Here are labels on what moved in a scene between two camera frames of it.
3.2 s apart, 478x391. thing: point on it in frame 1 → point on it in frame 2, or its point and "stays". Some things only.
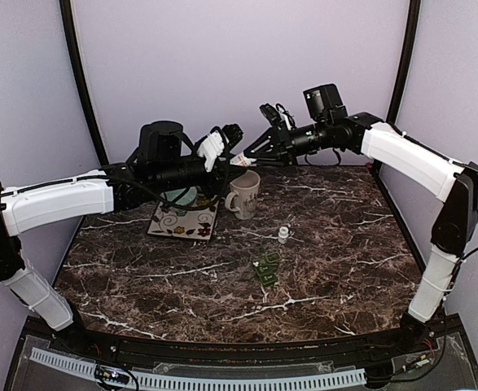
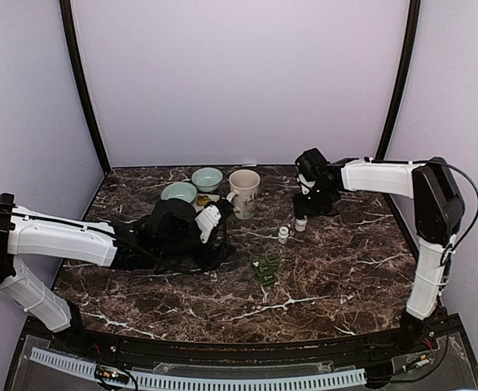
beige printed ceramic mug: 243,199 stays
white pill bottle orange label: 240,160 → 300,224
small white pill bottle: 282,235 stays
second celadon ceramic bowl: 187,198 stays
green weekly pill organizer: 266,267 stays
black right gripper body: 287,145 → 317,204
